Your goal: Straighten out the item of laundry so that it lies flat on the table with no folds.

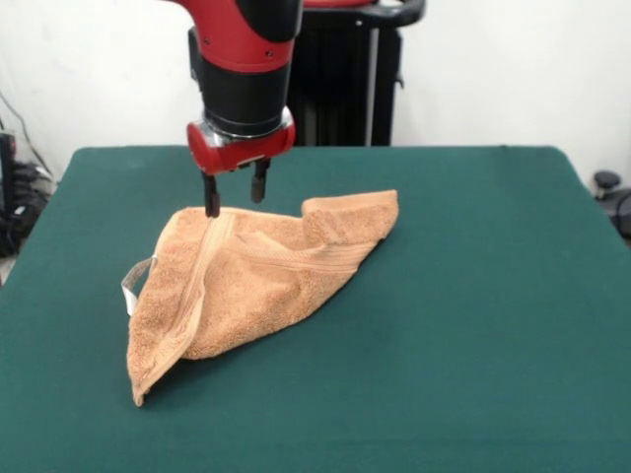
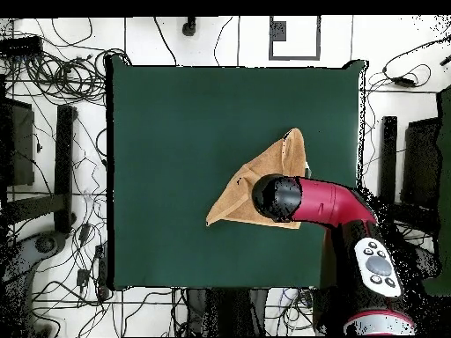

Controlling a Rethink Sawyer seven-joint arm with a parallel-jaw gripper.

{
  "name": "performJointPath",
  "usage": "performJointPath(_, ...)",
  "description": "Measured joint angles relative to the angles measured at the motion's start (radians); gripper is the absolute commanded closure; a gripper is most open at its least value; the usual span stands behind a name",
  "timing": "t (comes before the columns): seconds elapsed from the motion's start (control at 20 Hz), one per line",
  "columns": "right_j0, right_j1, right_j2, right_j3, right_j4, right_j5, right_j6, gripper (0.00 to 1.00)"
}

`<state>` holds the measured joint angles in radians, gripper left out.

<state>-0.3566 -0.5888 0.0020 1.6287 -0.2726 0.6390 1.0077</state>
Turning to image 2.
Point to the orange terry towel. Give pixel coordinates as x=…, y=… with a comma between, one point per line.
x=267, y=165

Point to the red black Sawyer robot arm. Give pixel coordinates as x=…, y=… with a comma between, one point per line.
x=324, y=204

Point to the dark green table cloth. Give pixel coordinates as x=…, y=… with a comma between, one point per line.
x=158, y=211

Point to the black power adapter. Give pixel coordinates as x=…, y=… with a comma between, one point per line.
x=85, y=233
x=83, y=277

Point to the narrow black power strip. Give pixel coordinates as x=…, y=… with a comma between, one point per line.
x=102, y=271

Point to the small black floor object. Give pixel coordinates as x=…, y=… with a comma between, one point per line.
x=189, y=27

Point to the black upright bar stand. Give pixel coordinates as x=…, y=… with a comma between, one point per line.
x=64, y=158
x=389, y=158

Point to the grey office chair base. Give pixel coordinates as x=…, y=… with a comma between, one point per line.
x=45, y=244

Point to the black cross beam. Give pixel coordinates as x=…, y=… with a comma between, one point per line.
x=35, y=207

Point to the black box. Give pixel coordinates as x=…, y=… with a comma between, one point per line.
x=421, y=158
x=21, y=141

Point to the dark green curtain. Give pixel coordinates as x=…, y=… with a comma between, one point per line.
x=444, y=158

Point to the long black power strip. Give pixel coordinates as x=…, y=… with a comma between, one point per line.
x=21, y=45

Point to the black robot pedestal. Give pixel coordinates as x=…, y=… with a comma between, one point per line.
x=225, y=313

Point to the grey square floor frame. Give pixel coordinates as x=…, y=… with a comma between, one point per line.
x=271, y=42

